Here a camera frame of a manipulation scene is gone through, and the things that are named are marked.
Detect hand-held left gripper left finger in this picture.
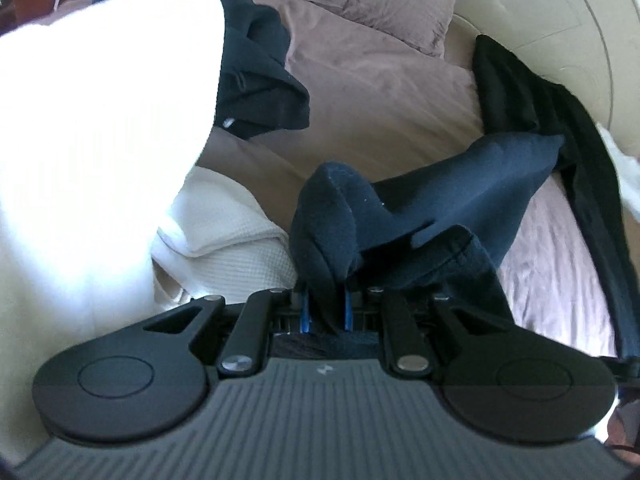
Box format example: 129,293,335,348
142,287,314,377

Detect cream waffle-knit cloth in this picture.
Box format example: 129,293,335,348
150,165,301,317

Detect dark navy pants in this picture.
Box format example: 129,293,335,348
97,0,621,361

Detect large white cloth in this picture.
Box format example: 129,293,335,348
0,0,226,463

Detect taupe pillow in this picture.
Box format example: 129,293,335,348
342,0,472,59

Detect navy fleece garment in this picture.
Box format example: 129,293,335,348
287,132,566,343

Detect black pants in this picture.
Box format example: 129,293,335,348
472,34,640,362

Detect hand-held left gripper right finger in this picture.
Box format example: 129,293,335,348
342,285,512,377

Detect black hooded garment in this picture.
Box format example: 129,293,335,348
212,0,312,142

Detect small white cloth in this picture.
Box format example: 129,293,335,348
595,122,640,222

